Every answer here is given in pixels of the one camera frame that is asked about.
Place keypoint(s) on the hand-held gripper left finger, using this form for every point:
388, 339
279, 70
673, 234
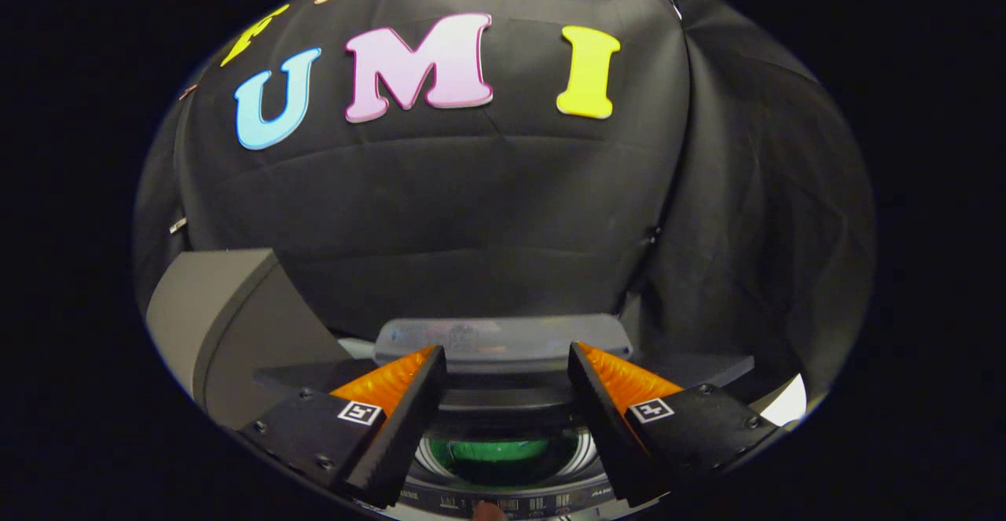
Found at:
405, 427

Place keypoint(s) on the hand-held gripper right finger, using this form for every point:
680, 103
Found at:
605, 427

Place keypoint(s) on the green polo shirt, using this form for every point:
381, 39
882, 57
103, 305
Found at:
495, 450

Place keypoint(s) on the white panel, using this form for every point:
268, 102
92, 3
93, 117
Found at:
786, 403

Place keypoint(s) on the silver metal clip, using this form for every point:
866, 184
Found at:
178, 225

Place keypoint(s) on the red metal clip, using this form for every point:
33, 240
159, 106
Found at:
187, 91

